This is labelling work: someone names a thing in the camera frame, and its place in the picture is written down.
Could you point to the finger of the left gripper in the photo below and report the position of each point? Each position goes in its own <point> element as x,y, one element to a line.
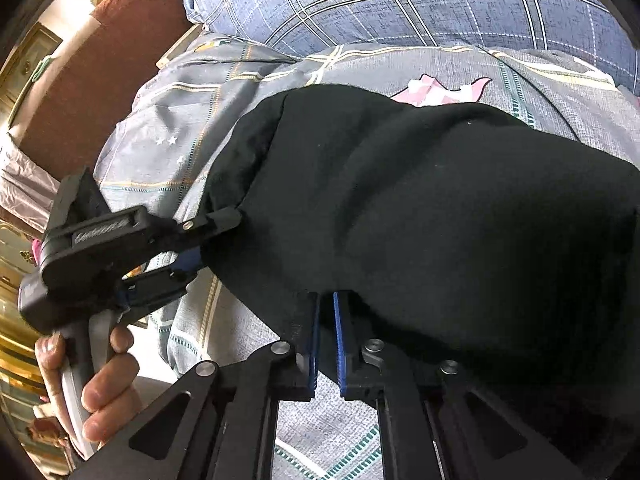
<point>150,291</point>
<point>203,227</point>

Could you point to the blue plaid pillow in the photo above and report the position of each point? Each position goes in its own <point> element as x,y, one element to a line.
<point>584,28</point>

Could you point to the wooden cabinet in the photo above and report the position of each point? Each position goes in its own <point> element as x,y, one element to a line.
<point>21,383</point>

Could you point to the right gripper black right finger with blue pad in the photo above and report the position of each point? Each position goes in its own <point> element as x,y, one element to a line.
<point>436,421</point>

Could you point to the brown headboard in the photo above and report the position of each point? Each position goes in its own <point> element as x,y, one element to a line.
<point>89,85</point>

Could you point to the person's left hand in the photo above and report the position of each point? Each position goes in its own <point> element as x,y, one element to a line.
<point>109,397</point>

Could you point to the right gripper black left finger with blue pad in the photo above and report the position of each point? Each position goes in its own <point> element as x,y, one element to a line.
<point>217,422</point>

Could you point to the grey patterned bed sheet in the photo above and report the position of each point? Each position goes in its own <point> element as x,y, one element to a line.
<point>160,154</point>

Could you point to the black pants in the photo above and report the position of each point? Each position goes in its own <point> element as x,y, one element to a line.
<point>470,235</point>

